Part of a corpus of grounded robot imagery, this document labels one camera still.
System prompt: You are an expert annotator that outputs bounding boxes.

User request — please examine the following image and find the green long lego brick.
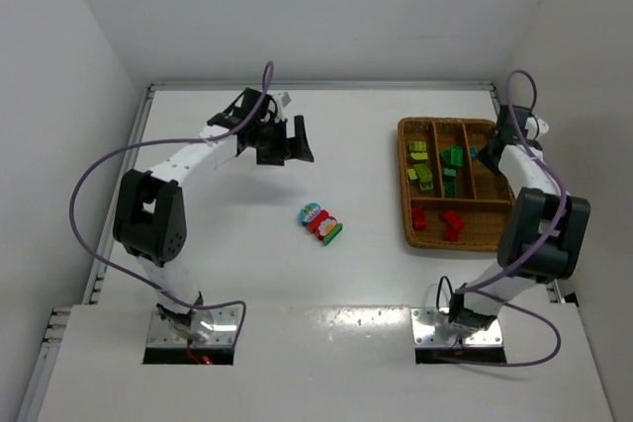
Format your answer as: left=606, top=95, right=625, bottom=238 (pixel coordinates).
left=440, top=146, right=464, bottom=168

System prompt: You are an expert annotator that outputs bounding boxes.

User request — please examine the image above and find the red flower picture lego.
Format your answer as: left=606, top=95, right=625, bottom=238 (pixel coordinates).
left=307, top=210, right=339, bottom=243

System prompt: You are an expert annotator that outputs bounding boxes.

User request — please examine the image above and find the green and blue lego stack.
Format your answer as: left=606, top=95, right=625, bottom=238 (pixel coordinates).
left=443, top=182, right=457, bottom=199

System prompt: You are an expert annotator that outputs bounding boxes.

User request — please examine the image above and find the green lego base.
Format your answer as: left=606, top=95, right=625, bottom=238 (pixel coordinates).
left=322, top=222, right=343, bottom=245

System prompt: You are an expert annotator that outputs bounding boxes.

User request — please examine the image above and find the lime hollow lego brick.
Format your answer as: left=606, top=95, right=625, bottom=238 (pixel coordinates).
left=413, top=163, right=433, bottom=183

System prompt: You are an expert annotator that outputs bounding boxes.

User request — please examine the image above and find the lime curved lego piece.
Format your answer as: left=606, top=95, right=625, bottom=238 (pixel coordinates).
left=409, top=152, right=428, bottom=163

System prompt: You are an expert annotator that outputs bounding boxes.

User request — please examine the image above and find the small red lego brick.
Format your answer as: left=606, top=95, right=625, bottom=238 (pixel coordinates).
left=440, top=210, right=465, bottom=231

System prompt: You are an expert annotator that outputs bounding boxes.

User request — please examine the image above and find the red curved lego brick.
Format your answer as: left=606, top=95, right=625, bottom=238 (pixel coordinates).
left=444, top=227, right=460, bottom=242

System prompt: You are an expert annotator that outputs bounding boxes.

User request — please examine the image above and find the red long lego brick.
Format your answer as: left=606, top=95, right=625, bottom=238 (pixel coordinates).
left=410, top=207, right=427, bottom=230

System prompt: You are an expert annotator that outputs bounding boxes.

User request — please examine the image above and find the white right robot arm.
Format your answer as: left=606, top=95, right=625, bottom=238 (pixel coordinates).
left=447, top=105, right=590, bottom=335

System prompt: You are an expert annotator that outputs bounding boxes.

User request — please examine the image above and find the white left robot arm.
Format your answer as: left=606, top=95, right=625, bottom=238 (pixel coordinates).
left=113, top=88, right=314, bottom=334

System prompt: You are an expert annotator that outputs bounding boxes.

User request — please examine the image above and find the wicker divided basket tray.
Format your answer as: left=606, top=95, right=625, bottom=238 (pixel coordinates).
left=397, top=118, right=514, bottom=252

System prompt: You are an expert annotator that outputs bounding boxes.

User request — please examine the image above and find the lime lego brick in basket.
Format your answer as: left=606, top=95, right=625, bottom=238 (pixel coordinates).
left=408, top=140, right=427, bottom=153

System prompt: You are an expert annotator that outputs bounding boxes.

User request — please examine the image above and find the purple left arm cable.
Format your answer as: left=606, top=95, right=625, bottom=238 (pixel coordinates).
left=68, top=60, right=274, bottom=344

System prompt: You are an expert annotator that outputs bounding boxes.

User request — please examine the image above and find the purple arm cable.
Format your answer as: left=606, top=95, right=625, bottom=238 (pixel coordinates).
left=434, top=69, right=568, bottom=367
left=68, top=60, right=274, bottom=344

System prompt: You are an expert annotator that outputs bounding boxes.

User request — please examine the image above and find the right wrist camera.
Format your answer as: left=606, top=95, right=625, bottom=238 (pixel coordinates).
left=525, top=116, right=549, bottom=140

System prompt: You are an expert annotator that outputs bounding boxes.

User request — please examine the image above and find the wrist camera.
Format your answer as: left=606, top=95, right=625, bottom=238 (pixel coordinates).
left=525, top=116, right=549, bottom=140
left=273, top=92, right=291, bottom=109

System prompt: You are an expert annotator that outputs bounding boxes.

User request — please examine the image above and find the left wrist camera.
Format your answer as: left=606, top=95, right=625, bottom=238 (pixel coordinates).
left=273, top=92, right=291, bottom=109

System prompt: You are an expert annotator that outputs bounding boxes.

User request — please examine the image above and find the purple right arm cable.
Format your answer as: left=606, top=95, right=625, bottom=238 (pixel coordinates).
left=434, top=69, right=568, bottom=367

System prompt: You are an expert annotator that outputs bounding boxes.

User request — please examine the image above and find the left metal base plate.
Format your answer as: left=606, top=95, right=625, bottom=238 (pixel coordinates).
left=146, top=305, right=241, bottom=350

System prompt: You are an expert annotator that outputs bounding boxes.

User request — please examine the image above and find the metal base plate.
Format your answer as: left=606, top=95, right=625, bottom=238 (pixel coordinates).
left=410, top=306, right=503, bottom=349
left=146, top=305, right=241, bottom=350

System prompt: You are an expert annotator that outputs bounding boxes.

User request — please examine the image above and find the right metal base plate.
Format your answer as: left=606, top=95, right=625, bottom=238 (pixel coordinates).
left=410, top=306, right=503, bottom=349

